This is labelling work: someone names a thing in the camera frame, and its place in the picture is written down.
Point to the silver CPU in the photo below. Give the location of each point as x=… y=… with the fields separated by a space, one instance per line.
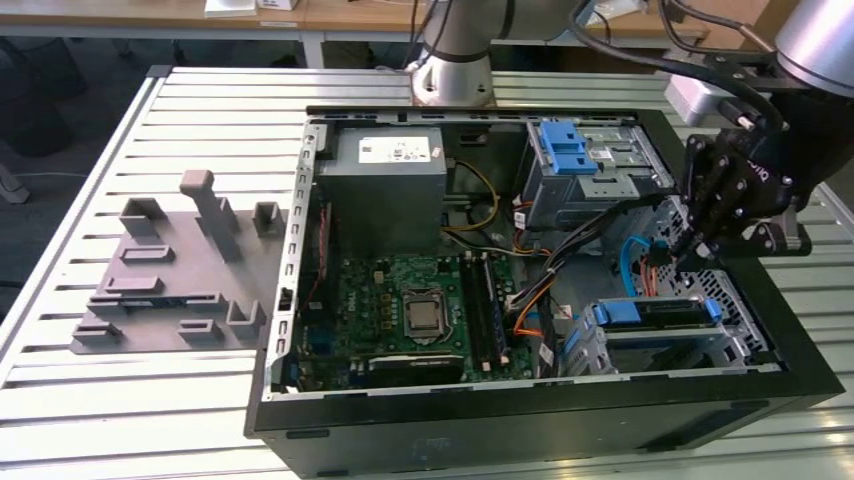
x=422 y=315

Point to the black graphics card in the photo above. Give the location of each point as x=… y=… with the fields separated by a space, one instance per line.
x=414 y=367

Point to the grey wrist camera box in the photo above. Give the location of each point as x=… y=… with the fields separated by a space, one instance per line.
x=697 y=100

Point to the wooden cabinet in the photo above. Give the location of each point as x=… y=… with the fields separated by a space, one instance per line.
x=727 y=15

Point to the white plastic packet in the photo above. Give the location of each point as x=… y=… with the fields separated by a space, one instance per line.
x=616 y=7

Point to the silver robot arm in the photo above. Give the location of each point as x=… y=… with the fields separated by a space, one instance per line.
x=454 y=75

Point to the grey parts rack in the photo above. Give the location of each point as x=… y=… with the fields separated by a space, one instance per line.
x=167 y=270

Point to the green motherboard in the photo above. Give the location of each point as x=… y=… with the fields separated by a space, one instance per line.
x=374 y=295

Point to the dark office chair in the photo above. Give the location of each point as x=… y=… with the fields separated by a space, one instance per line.
x=40 y=90

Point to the white box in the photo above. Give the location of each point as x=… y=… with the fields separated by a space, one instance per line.
x=276 y=4
x=229 y=7

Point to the metal disk bay cage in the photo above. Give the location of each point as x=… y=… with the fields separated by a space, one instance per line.
x=667 y=336

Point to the grey power supply unit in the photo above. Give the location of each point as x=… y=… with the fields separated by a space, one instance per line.
x=380 y=210

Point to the blue plastic drive latch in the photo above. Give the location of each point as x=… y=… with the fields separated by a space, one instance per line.
x=567 y=150

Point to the black PC case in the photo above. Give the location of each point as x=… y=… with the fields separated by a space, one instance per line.
x=467 y=440

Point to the CPU socket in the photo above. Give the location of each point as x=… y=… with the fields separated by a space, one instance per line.
x=424 y=291

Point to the hard disk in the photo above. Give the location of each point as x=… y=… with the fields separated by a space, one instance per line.
x=616 y=312

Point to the slim dark circuit stick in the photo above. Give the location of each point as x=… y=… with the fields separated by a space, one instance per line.
x=153 y=302

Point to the RAM stick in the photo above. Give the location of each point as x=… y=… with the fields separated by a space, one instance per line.
x=499 y=320

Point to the white stand foot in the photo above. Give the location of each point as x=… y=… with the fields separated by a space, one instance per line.
x=13 y=185

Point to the wooden desk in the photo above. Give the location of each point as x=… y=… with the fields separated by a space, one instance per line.
x=200 y=25

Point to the metal optical drive cage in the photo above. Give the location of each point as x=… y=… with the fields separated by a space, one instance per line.
x=554 y=200

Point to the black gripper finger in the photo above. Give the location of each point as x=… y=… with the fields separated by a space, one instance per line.
x=703 y=190
x=761 y=240

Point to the black RAM slot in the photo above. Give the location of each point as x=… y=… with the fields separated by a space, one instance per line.
x=475 y=320

